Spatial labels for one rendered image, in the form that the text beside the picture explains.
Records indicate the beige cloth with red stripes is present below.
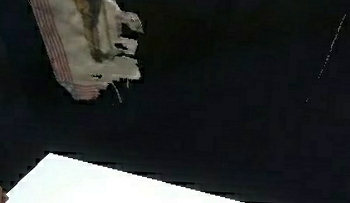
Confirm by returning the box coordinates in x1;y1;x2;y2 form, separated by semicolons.
15;0;146;105

